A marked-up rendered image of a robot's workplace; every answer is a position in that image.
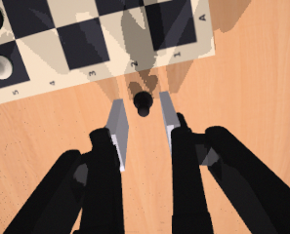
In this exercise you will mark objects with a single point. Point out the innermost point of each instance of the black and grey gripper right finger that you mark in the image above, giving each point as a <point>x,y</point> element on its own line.
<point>260,197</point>

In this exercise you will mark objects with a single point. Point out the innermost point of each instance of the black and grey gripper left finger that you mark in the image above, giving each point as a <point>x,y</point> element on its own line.
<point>56,202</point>

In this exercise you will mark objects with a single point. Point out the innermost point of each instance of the black and cream chessboard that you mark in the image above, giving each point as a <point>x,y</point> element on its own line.
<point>56,44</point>

